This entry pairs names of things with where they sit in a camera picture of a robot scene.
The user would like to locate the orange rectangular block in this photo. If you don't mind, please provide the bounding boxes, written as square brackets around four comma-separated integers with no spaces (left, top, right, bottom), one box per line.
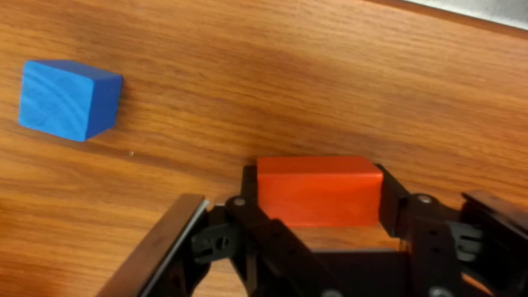
[255,155,386,230]

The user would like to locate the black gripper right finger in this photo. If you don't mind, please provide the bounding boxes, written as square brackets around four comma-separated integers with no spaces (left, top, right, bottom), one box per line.
[374,162,528,297]

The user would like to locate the blue block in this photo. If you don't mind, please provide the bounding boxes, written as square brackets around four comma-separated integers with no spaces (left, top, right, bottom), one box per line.
[16,58,125,144]

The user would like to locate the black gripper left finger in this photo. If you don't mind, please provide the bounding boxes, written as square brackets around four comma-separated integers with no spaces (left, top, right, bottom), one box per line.
[97,164,345,297]

